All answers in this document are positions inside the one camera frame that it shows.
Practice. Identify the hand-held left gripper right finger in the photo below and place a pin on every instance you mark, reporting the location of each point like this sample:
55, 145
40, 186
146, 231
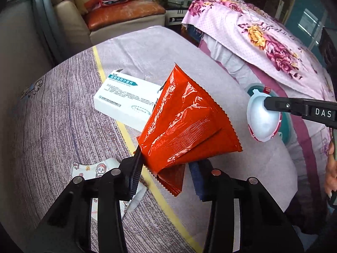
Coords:
197, 180

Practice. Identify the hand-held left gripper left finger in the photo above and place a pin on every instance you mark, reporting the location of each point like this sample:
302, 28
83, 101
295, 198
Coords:
131, 174

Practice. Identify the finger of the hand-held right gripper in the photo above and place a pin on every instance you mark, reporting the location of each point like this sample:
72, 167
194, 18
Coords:
284, 105

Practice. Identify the teal plastic bin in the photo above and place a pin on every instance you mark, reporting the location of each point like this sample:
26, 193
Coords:
287, 126

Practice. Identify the white plastic cup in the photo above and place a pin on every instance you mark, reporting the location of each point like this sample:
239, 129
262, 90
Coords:
259, 118

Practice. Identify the red foil snack packet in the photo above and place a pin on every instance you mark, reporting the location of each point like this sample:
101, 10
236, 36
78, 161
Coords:
184, 126

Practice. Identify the person's right hand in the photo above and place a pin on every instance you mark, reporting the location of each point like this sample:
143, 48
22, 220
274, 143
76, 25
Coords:
330, 171

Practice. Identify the patterned white wrapper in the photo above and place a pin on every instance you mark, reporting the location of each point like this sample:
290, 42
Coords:
97, 167

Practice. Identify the pink and white quilt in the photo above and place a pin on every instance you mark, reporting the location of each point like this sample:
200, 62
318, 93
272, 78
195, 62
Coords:
302, 150

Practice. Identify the white medicine box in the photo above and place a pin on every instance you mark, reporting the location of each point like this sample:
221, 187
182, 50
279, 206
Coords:
123, 97

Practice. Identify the lilac tablecloth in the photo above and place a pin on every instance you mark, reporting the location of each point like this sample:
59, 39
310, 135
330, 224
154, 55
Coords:
65, 123

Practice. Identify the teal glass cabinet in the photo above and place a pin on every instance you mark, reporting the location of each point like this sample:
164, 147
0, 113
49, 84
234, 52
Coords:
302, 13

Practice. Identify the floral pink bed sheet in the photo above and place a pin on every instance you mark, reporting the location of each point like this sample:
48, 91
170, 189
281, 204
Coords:
237, 13

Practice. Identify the white media cabinet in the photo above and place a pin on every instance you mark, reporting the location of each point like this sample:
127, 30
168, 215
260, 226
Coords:
179, 8

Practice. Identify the orange leather seat cushion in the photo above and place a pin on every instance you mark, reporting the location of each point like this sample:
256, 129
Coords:
123, 14

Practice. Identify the beige sofa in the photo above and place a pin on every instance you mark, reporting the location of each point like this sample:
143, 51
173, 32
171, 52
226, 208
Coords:
71, 23

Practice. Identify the grey fabric chair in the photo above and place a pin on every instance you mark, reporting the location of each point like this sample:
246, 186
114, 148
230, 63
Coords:
21, 37

